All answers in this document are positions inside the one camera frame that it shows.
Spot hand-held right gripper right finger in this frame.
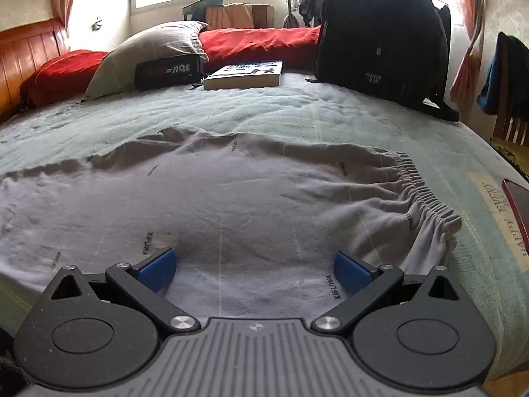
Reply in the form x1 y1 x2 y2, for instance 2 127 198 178
311 251 459 336

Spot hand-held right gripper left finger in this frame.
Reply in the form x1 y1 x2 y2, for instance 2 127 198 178
50 248 199 336

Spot grey pants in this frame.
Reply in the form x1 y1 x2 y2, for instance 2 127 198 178
0 126 464 319

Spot red phone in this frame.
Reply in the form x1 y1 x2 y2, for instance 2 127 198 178
501 179 529 255

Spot black pencil case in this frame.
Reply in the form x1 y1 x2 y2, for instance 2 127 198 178
134 54 205 91

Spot yellow chair cushion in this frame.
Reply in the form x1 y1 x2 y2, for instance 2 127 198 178
492 136 529 170

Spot blue white book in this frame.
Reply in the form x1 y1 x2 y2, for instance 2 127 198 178
202 60 284 91

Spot wooden chair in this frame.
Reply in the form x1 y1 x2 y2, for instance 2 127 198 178
492 37 529 166

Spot grey green pillow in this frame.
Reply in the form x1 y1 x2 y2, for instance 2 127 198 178
81 21 209 102

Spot blue cloth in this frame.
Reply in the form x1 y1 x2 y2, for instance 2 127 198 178
476 56 501 115

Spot black backpack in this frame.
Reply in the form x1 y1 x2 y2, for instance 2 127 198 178
306 0 460 121

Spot red quilt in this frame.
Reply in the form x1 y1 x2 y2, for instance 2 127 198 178
20 26 323 108

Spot wooden headboard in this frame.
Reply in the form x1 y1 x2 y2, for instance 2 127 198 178
0 19 71 125

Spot cardboard box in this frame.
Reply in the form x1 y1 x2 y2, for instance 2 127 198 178
205 3 275 30

